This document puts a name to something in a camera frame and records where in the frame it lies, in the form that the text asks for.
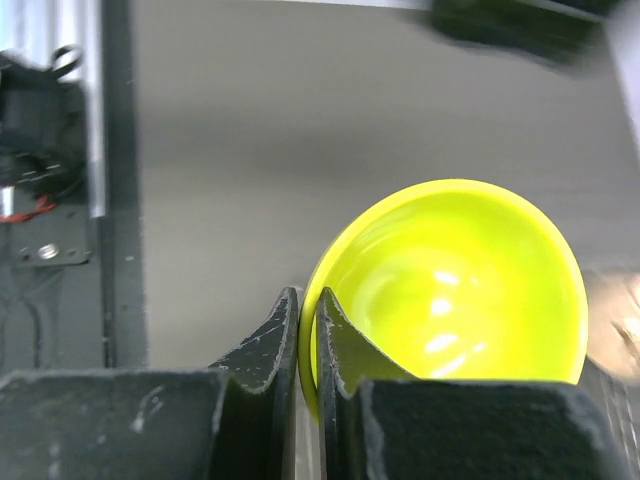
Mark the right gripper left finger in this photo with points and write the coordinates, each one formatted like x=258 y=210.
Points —
x=254 y=421

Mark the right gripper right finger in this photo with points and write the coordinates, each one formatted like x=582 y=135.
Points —
x=348 y=364

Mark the yellow-green bowl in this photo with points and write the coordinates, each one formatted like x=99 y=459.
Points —
x=454 y=279

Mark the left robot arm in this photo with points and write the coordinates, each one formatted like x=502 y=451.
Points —
x=556 y=32

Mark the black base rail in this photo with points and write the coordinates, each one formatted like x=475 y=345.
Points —
x=72 y=292

